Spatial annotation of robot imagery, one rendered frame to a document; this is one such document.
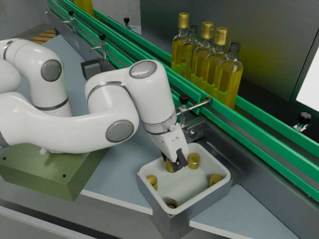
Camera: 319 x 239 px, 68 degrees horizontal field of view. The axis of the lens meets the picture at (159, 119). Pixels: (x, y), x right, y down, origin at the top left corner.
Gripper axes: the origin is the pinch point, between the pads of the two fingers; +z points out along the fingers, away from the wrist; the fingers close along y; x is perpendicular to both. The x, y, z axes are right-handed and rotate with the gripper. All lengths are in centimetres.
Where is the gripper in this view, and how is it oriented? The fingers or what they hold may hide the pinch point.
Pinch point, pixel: (172, 159)
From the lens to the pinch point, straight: 62.3
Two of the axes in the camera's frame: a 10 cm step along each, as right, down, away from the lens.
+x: -8.0, 5.5, -2.6
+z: 2.2, 6.6, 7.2
